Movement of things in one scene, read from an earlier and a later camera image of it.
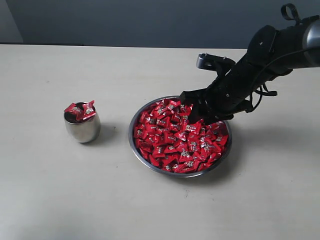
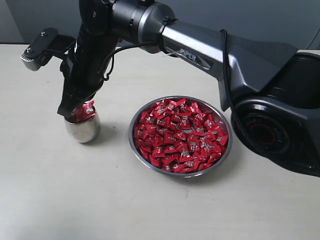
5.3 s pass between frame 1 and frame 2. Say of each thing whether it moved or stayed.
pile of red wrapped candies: stayed
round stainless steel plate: stayed
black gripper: moved
